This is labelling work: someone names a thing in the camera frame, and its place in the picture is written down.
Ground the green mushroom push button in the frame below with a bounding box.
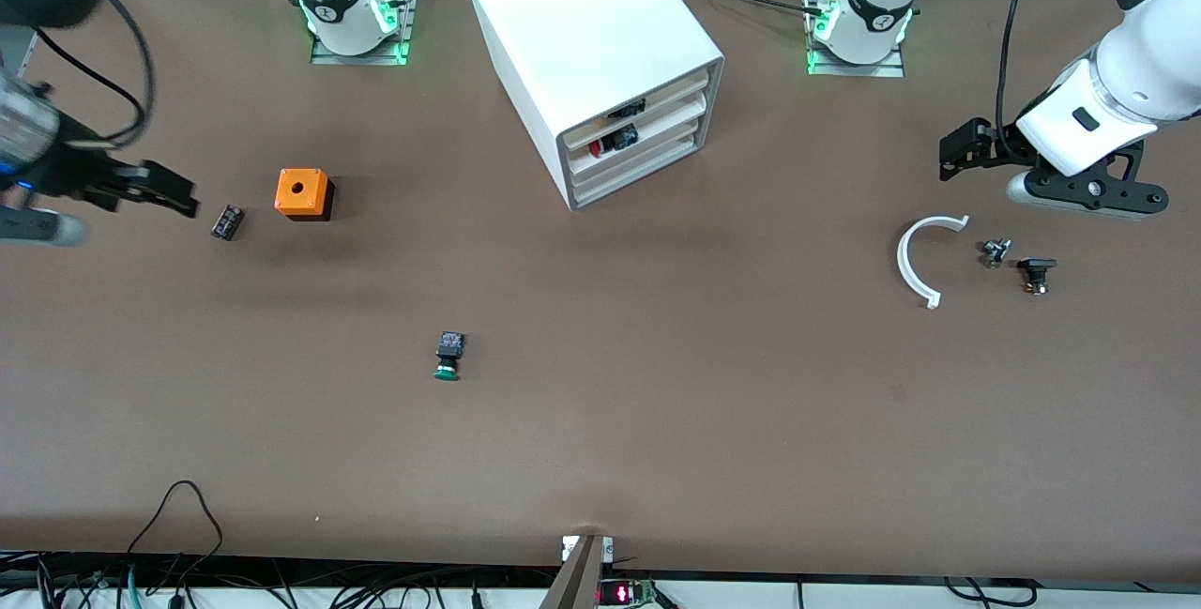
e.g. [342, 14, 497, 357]
[433, 330, 466, 383]

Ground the white drawer with red button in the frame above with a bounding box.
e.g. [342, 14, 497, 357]
[568, 91, 714, 175]

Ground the red push button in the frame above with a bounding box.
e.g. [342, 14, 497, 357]
[588, 124, 641, 158]

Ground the white drawer cabinet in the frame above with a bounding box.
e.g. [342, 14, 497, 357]
[463, 0, 725, 213]

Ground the white curved plastic piece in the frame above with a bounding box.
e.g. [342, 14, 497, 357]
[896, 215, 971, 311]

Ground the orange box with hole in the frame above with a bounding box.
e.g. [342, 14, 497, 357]
[274, 168, 336, 222]

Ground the small device with red display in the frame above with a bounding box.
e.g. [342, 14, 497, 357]
[598, 579, 658, 607]

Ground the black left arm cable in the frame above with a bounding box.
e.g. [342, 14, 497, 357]
[996, 0, 1048, 160]

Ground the black left camera mount bracket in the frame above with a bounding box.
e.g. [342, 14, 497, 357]
[1025, 145, 1170, 217]

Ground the small black switch part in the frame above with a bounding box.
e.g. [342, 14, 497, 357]
[1017, 257, 1058, 297]

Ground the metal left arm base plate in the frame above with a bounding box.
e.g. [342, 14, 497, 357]
[804, 0, 907, 79]

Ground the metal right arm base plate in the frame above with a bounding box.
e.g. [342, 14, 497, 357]
[310, 0, 419, 67]

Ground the black looped cable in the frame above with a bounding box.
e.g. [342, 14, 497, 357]
[125, 480, 224, 558]

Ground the white drawer with black switch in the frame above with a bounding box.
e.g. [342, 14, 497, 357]
[566, 74, 714, 159]

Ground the black cable under table edge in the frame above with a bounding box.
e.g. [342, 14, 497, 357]
[943, 576, 1038, 607]

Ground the metal camera mount beam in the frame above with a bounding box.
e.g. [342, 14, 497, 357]
[539, 534, 616, 609]

